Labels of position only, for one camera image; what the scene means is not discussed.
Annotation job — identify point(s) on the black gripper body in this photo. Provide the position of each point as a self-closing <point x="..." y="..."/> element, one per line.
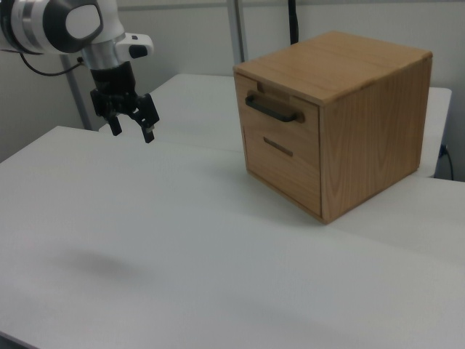
<point x="114" y="85"/>

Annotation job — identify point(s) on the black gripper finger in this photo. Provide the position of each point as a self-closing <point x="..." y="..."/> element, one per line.
<point x="115" y="126"/>
<point x="148" y="120"/>

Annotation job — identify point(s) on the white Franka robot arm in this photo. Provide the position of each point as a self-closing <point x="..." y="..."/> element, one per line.
<point x="36" y="22"/>

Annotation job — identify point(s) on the wooden drawer cabinet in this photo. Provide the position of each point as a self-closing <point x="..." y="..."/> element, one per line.
<point x="374" y="145"/>

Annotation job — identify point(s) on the grey metal frame post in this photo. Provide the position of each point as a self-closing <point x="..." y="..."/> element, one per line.
<point x="238" y="32"/>
<point x="78" y="98"/>

